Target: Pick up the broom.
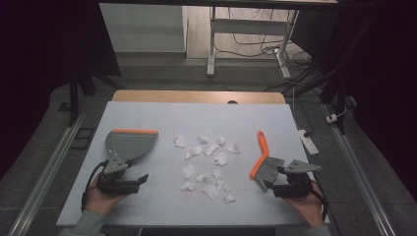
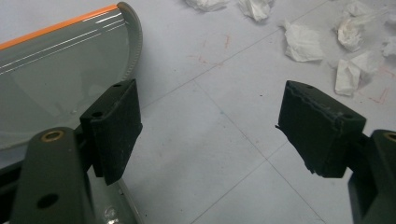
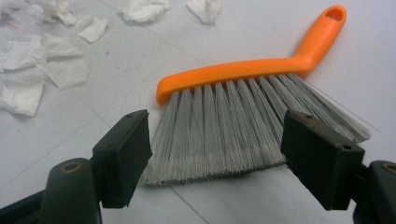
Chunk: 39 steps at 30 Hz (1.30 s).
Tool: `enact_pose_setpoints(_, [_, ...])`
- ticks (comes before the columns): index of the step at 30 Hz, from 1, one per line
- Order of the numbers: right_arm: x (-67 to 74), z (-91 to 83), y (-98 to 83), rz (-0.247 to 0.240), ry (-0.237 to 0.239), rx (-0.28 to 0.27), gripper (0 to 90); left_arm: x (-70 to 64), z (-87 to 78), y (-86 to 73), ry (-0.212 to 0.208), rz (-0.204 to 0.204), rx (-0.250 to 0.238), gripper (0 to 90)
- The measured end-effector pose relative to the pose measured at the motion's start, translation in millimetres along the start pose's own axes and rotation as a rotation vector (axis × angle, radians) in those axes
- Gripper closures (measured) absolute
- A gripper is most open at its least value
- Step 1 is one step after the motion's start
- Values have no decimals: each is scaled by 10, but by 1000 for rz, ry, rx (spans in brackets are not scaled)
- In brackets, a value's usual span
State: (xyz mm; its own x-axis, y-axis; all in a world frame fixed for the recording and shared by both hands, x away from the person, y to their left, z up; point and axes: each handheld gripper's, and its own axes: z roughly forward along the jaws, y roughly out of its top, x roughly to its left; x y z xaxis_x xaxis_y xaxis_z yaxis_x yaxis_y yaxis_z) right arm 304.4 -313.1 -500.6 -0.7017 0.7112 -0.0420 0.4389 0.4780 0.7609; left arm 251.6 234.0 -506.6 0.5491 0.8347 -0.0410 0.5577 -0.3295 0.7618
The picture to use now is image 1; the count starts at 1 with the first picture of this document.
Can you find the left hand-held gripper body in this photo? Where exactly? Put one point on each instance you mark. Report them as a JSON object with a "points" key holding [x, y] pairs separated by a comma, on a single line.
{"points": [[114, 183]]}

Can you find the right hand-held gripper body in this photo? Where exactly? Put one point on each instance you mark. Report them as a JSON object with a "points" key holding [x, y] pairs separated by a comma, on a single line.
{"points": [[295, 187]]}

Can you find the orange hand brush grey bristles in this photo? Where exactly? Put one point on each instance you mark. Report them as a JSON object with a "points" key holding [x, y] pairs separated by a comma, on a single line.
{"points": [[264, 164]]}

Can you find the grey dustpan with orange edge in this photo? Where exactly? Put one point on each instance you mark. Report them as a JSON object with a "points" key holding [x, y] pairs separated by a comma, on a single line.
{"points": [[131, 144]]}

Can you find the pile of white paper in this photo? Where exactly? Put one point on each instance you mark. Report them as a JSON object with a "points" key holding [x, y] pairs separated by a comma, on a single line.
{"points": [[209, 164]]}

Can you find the person's left hand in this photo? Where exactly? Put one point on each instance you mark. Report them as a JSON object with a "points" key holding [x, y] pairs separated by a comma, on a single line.
{"points": [[101, 201]]}

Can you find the person's right hand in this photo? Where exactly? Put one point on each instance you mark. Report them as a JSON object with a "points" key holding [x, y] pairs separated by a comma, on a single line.
{"points": [[309, 209]]}

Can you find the white power strip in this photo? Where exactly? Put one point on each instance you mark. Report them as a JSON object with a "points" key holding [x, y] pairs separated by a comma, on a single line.
{"points": [[308, 141]]}

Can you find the small white plug adapter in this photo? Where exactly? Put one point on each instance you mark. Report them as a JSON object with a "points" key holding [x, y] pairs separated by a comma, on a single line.
{"points": [[331, 118]]}

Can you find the white table mat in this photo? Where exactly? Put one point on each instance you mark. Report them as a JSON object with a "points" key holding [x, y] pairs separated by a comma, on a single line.
{"points": [[183, 114]]}

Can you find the black metal stand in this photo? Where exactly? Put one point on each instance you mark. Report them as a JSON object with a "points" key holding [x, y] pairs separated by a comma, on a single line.
{"points": [[73, 91], [339, 95]]}

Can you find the wooden table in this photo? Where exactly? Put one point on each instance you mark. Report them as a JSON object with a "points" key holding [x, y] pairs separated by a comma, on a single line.
{"points": [[196, 96]]}

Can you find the white cabinet panel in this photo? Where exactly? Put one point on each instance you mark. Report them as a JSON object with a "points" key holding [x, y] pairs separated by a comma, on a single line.
{"points": [[142, 28]]}

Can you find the black rectangular floor frame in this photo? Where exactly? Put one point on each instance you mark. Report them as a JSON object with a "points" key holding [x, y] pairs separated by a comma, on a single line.
{"points": [[83, 139]]}

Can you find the aluminium floor rail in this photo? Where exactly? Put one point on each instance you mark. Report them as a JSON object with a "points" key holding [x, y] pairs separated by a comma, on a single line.
{"points": [[46, 177], [360, 177]]}

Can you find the white metal desk frame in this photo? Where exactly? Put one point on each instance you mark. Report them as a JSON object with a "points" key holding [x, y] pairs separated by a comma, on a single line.
{"points": [[249, 27]]}

